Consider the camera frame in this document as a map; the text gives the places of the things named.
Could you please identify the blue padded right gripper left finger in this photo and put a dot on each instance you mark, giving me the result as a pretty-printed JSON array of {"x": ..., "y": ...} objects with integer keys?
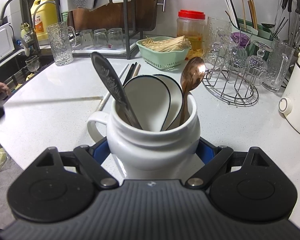
[{"x": 99, "y": 151}]

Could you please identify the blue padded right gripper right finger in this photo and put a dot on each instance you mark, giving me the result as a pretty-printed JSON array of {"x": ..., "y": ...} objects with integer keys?
[{"x": 206, "y": 151}]

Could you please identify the white ceramic jar with handle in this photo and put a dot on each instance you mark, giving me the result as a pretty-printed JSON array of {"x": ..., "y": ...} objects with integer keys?
[{"x": 141, "y": 154}]

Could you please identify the embossed stainless steel spoon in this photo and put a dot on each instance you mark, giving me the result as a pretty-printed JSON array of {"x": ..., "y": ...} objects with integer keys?
[{"x": 130, "y": 115}]

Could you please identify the white ceramic soup spoon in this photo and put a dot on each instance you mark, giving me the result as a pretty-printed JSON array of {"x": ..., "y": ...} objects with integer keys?
[
  {"x": 176, "y": 100},
  {"x": 150, "y": 100}
]

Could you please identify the copper coloured small spoon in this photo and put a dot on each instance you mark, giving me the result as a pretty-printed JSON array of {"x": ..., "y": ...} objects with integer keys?
[{"x": 191, "y": 77}]

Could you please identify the dark kitchen faucet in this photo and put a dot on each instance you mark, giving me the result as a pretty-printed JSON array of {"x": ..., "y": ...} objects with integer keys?
[{"x": 20, "y": 15}]

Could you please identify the stemmed glass in sink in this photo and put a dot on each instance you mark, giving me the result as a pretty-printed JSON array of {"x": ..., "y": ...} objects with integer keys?
[{"x": 33, "y": 63}]

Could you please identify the wooden chopstick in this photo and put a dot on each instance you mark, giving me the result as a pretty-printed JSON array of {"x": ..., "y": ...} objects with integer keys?
[{"x": 136, "y": 71}]

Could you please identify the tall textured glass mug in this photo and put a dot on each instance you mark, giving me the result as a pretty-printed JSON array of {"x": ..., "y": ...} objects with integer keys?
[{"x": 62, "y": 40}]

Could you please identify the green plastic basket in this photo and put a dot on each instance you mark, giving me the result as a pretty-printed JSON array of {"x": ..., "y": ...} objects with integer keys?
[{"x": 162, "y": 60}]

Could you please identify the yellow detergent jug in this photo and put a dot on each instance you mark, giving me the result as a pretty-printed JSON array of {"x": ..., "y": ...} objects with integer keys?
[{"x": 43, "y": 38}]

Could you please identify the bundle of dried noodles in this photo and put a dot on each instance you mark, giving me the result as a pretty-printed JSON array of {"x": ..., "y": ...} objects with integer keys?
[{"x": 167, "y": 45}]

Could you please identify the small upturned drinking glass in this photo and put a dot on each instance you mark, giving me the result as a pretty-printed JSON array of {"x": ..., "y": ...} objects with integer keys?
[{"x": 87, "y": 39}]

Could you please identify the textured glass pitcher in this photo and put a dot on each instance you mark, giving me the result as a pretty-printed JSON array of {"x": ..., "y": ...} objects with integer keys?
[{"x": 211, "y": 40}]

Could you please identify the purple lid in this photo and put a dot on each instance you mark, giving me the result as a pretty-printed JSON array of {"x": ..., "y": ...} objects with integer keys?
[{"x": 241, "y": 39}]

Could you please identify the green dish soap bottle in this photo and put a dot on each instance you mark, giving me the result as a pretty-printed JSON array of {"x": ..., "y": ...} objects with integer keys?
[{"x": 65, "y": 17}]

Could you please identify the chrome small faucet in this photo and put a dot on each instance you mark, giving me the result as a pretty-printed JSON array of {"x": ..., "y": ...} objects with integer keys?
[{"x": 43, "y": 14}]

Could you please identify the textured glass mug right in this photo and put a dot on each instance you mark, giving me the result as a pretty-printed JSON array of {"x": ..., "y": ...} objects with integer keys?
[{"x": 278, "y": 63}]

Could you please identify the green utensil holder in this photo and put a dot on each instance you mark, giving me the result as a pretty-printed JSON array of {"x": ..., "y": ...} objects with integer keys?
[{"x": 252, "y": 29}]

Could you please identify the red lidded plastic jar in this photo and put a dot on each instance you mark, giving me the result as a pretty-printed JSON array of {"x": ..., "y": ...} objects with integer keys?
[{"x": 191, "y": 24}]

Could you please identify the wire glass drying rack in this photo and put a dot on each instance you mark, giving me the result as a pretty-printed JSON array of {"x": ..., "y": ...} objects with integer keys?
[{"x": 235, "y": 74}]

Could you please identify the black dish rack frame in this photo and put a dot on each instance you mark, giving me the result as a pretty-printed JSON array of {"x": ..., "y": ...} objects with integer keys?
[{"x": 107, "y": 17}]

